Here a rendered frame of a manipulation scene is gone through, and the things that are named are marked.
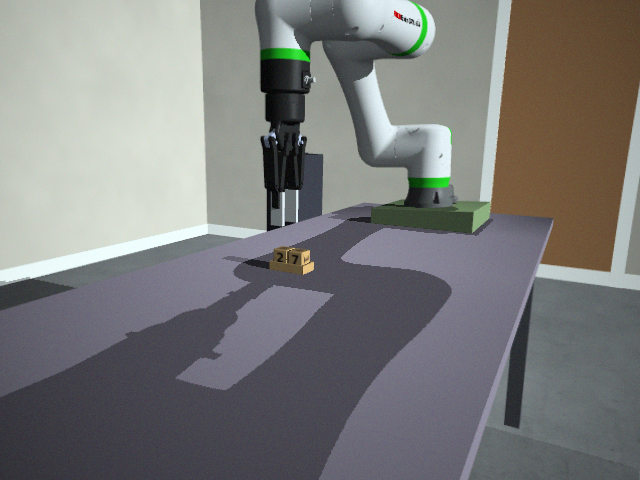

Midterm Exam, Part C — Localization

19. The tan number cube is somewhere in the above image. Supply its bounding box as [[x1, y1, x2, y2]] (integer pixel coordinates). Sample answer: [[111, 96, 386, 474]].
[[274, 246, 295, 264], [289, 248, 310, 266]]

